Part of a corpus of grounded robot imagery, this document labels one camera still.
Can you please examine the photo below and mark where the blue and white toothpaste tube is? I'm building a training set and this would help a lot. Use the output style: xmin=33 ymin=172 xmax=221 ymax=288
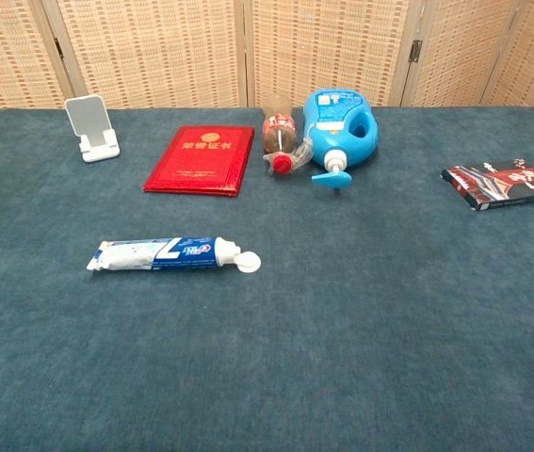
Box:
xmin=86 ymin=236 xmax=263 ymax=276

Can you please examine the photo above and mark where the cola bottle with red cap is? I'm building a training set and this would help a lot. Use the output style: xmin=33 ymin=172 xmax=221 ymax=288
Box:
xmin=260 ymin=96 xmax=316 ymax=179

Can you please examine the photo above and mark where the red certificate booklet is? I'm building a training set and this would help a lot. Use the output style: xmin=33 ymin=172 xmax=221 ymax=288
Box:
xmin=142 ymin=124 xmax=255 ymax=198

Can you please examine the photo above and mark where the blue pump detergent bottle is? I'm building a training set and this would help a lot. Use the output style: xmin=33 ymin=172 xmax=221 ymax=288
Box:
xmin=301 ymin=88 xmax=380 ymax=192

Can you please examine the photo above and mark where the woven bamboo folding screen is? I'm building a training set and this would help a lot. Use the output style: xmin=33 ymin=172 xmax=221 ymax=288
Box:
xmin=0 ymin=0 xmax=534 ymax=117

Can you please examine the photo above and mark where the white phone stand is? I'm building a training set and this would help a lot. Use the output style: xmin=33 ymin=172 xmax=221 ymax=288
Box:
xmin=64 ymin=94 xmax=121 ymax=164

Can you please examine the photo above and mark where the black and red flat box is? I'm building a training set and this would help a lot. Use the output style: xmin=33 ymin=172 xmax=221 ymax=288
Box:
xmin=440 ymin=158 xmax=534 ymax=212

